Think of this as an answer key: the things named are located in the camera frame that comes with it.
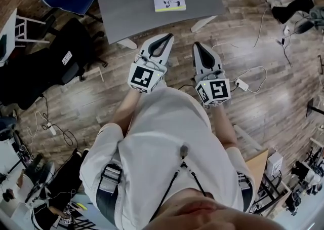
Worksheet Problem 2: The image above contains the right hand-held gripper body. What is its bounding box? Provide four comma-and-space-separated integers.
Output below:
194, 68, 232, 108

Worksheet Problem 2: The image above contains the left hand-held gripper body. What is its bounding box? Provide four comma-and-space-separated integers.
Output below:
127, 53, 168, 95

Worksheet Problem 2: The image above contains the person's right forearm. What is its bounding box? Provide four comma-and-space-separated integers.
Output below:
209, 103, 239, 150

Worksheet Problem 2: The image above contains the person's left forearm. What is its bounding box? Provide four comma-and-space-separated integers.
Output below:
110, 88, 143, 135

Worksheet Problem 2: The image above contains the white table leg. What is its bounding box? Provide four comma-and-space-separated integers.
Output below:
116, 38, 138, 50
190, 15, 218, 33

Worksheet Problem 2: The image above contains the person's white shirt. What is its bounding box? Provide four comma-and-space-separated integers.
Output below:
79, 82, 257, 230

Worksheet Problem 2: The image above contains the wooden desk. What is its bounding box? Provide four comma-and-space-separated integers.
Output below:
244, 148, 269, 196

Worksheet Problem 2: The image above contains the black office chair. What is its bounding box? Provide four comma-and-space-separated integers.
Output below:
0, 15, 109, 110

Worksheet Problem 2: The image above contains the white box with pattern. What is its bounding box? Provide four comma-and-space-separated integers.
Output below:
267, 152, 284, 177

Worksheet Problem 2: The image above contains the white stool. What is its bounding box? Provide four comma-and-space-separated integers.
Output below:
14, 8, 51, 48

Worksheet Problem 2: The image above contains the thin white cable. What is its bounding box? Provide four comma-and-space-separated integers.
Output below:
253, 7, 270, 49

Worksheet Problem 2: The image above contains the black clip-on microphone cable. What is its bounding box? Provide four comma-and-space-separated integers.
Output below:
149, 144, 208, 224

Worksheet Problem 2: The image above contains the grey harness strap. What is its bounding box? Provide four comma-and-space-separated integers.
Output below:
235, 172, 254, 212
96, 163, 123, 221

